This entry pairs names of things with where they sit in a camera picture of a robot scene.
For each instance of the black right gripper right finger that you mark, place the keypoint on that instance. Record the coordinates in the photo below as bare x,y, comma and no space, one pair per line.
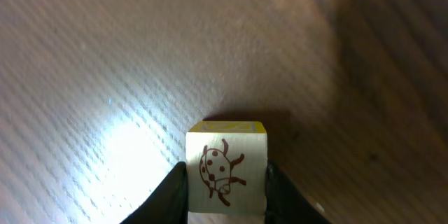
285,204

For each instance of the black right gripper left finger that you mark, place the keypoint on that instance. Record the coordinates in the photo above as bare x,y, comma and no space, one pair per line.
168,203

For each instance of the wooden block ladybug yellow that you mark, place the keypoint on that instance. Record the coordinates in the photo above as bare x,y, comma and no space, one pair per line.
226,163

